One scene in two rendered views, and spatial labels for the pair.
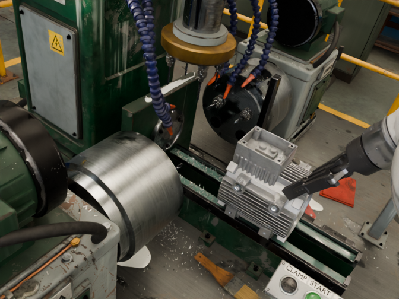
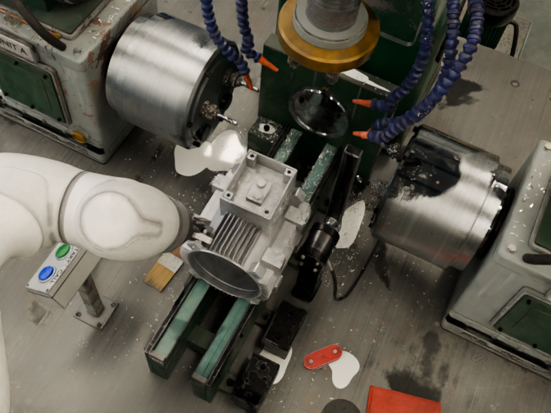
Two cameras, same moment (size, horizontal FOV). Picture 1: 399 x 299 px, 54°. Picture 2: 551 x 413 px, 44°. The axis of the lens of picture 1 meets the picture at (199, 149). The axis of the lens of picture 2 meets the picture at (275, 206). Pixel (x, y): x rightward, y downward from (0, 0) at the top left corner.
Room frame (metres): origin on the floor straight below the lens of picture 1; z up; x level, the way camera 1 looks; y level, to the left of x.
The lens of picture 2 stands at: (0.70, -0.81, 2.20)
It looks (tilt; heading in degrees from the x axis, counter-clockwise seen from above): 60 degrees down; 81
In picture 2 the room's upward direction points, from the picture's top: 8 degrees clockwise
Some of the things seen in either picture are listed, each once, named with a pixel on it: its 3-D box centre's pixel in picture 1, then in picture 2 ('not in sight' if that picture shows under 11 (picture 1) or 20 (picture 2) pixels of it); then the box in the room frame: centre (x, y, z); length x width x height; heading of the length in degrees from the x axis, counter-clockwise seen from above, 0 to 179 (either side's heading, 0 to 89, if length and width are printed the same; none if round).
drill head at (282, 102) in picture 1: (252, 98); (449, 203); (1.16, -0.14, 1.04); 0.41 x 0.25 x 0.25; 152
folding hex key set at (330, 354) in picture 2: (306, 210); (322, 357); (0.92, -0.38, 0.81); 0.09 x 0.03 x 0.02; 22
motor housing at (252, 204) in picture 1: (268, 189); (247, 233); (0.75, -0.20, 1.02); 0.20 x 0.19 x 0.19; 63
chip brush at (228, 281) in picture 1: (225, 278); (178, 251); (0.61, -0.13, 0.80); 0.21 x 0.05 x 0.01; 56
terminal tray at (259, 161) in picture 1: (264, 155); (258, 193); (0.77, -0.16, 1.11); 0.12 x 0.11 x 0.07; 63
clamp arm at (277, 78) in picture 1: (264, 117); (341, 189); (0.93, -0.16, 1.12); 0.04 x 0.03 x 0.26; 62
